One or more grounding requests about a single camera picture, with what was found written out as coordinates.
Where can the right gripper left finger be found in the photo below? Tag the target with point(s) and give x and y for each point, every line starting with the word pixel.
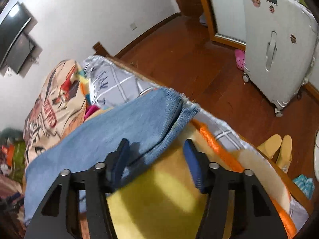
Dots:
pixel 58 214

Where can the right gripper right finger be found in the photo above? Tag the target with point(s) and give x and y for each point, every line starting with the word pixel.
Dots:
pixel 255 216

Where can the blue denim jeans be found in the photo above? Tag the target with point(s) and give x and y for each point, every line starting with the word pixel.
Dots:
pixel 150 123

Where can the green storage box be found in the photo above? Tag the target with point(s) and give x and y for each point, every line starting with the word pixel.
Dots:
pixel 18 161

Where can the yellow slippers pair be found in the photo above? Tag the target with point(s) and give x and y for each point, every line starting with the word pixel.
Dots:
pixel 283 145

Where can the printed bed quilt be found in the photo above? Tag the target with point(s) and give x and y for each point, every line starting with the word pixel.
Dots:
pixel 157 166

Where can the pink croc slipper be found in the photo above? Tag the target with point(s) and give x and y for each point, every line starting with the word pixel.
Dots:
pixel 240 59

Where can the white suitcase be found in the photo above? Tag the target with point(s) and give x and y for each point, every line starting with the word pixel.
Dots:
pixel 281 37

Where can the white sliding wardrobe door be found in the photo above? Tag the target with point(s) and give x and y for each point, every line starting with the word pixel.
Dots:
pixel 226 22

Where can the wooden bed post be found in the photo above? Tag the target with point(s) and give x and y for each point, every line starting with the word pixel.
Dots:
pixel 100 50

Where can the small wall monitor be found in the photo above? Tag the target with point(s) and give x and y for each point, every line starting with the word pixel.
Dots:
pixel 20 51

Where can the black wall television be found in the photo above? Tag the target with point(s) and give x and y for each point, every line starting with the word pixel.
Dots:
pixel 11 27

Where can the wall power socket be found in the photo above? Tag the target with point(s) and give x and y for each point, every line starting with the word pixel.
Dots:
pixel 133 26

